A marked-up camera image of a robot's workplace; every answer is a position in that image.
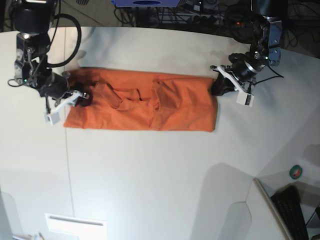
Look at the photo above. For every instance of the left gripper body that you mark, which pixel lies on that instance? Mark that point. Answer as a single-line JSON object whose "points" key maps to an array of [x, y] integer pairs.
{"points": [[244, 66]]}

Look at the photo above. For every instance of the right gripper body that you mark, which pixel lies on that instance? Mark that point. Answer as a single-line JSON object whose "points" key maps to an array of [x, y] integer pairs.
{"points": [[54, 86]]}

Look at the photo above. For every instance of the orange t-shirt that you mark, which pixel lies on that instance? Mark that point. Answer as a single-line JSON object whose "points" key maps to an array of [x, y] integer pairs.
{"points": [[141, 101]]}

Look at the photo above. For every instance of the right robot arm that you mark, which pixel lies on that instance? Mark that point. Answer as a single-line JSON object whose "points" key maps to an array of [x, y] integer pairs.
{"points": [[33, 19]]}

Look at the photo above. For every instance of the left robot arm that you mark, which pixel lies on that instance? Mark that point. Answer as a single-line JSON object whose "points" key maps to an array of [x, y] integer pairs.
{"points": [[265, 22]]}

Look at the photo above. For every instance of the black power strip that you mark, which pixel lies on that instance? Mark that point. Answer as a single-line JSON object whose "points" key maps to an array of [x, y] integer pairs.
{"points": [[216, 20]]}

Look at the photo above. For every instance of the green tape roll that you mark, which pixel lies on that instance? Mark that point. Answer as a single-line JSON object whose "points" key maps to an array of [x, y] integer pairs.
{"points": [[296, 172]]}

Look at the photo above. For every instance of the blue box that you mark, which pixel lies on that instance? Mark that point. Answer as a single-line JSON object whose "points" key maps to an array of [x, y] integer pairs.
{"points": [[148, 3]]}

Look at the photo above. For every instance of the black keyboard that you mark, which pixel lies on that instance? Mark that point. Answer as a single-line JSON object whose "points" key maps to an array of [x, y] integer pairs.
{"points": [[287, 202]]}

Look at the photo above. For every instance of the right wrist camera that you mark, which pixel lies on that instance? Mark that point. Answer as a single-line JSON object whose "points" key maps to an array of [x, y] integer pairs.
{"points": [[52, 118]]}

